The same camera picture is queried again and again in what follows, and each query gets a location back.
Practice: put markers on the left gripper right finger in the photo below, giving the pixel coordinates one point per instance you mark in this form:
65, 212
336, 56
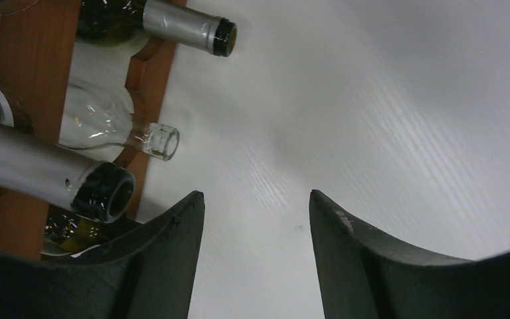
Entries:
364, 272

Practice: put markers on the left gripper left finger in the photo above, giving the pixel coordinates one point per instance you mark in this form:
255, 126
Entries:
148, 272

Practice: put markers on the tall clear glass bottle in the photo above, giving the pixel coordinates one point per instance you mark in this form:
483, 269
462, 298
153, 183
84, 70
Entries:
97, 116

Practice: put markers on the dark wine bottle silver neck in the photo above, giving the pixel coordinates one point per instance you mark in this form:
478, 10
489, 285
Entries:
96, 190

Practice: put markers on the dark green wine bottle labelled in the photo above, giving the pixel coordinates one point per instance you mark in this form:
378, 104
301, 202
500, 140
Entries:
67, 233

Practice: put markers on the brown wooden wine rack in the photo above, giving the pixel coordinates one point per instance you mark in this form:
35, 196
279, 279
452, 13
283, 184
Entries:
36, 45

